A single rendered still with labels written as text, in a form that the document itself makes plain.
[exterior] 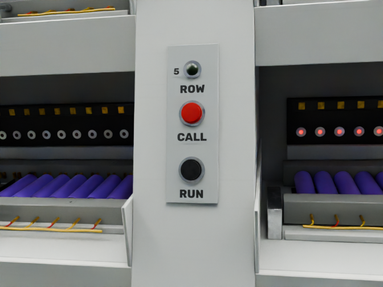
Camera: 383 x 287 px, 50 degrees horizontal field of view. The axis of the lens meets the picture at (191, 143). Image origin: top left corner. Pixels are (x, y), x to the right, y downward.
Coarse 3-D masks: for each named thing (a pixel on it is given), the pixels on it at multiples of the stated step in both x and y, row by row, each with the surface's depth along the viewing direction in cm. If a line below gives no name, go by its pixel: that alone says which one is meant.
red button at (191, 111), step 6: (192, 102) 31; (186, 108) 31; (192, 108) 31; (198, 108) 31; (186, 114) 31; (192, 114) 31; (198, 114) 31; (186, 120) 31; (192, 120) 31; (198, 120) 31
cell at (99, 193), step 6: (108, 180) 45; (114, 180) 45; (120, 180) 46; (102, 186) 43; (108, 186) 43; (114, 186) 44; (96, 192) 41; (102, 192) 42; (108, 192) 43; (90, 198) 40; (96, 198) 40; (102, 198) 41
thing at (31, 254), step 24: (0, 240) 37; (24, 240) 37; (48, 240) 36; (72, 240) 36; (96, 240) 36; (120, 240) 36; (0, 264) 34; (24, 264) 33; (48, 264) 33; (72, 264) 32; (96, 264) 32; (120, 264) 32
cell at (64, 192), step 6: (78, 174) 47; (72, 180) 45; (78, 180) 46; (84, 180) 46; (66, 186) 44; (72, 186) 44; (78, 186) 45; (54, 192) 42; (60, 192) 42; (66, 192) 43; (72, 192) 43
